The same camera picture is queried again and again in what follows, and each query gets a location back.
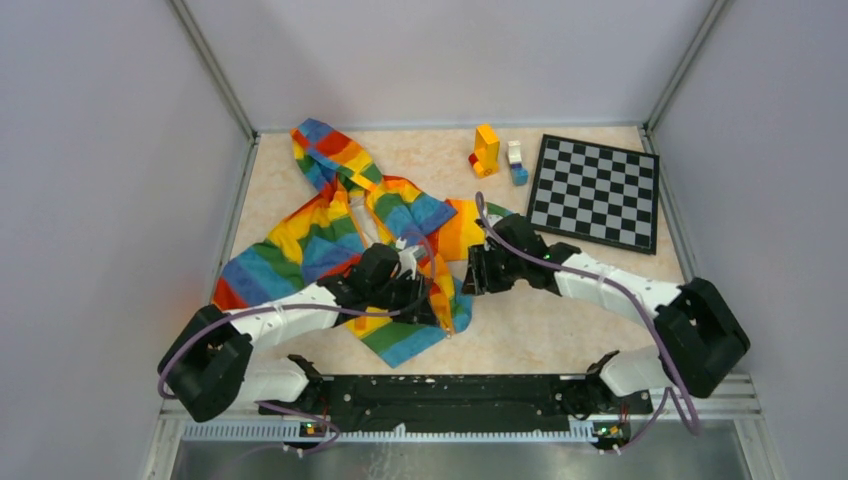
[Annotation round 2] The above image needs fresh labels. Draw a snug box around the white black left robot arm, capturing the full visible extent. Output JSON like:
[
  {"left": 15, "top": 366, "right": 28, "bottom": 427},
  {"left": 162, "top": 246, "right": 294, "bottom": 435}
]
[{"left": 157, "top": 240, "right": 438, "bottom": 422}]

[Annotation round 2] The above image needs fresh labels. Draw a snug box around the orange yellow block toy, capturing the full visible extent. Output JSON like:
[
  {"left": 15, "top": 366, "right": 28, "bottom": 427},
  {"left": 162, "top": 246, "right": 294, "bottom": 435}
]
[{"left": 468, "top": 124, "right": 500, "bottom": 178}]

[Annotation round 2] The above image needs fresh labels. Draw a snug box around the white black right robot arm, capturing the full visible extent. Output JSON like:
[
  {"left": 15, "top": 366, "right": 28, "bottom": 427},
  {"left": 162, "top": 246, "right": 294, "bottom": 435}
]
[{"left": 462, "top": 214, "right": 751, "bottom": 412}]

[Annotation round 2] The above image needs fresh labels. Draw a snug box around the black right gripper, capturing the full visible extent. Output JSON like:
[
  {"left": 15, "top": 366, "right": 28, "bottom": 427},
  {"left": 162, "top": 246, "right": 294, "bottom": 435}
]
[{"left": 462, "top": 242, "right": 526, "bottom": 295}]

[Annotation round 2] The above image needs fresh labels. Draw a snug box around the black white checkerboard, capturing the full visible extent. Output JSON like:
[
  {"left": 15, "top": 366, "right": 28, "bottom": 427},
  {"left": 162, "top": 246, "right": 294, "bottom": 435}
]
[{"left": 525, "top": 134, "right": 661, "bottom": 255}]

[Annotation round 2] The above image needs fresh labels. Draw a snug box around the rainbow striped zip jacket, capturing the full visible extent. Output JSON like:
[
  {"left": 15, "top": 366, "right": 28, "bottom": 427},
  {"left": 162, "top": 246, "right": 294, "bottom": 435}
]
[{"left": 212, "top": 118, "right": 485, "bottom": 368}]

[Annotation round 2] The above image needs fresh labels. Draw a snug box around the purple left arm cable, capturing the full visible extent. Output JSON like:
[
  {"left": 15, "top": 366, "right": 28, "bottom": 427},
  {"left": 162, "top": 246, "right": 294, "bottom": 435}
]
[{"left": 156, "top": 231, "right": 439, "bottom": 455}]

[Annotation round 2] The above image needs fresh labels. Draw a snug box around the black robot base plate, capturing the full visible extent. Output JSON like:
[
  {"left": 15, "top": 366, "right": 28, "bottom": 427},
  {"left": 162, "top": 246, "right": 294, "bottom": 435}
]
[{"left": 285, "top": 374, "right": 654, "bottom": 433}]

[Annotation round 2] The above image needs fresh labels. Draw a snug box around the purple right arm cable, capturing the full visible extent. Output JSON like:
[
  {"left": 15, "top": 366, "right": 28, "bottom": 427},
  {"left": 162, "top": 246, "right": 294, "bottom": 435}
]
[{"left": 474, "top": 192, "right": 702, "bottom": 453}]

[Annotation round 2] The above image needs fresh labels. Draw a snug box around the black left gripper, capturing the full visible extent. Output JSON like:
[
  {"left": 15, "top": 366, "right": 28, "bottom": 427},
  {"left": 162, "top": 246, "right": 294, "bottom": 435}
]
[{"left": 368, "top": 272, "right": 440, "bottom": 327}]

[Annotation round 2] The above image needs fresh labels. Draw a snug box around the white blue block toy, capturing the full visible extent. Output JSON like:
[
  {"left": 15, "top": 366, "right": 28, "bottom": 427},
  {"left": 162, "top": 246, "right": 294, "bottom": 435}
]
[{"left": 507, "top": 140, "right": 529, "bottom": 186}]

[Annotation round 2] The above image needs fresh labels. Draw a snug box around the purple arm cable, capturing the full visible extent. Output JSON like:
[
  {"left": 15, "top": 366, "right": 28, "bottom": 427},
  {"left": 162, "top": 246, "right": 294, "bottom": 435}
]
[
  {"left": 156, "top": 231, "right": 439, "bottom": 455},
  {"left": 474, "top": 192, "right": 702, "bottom": 453}
]

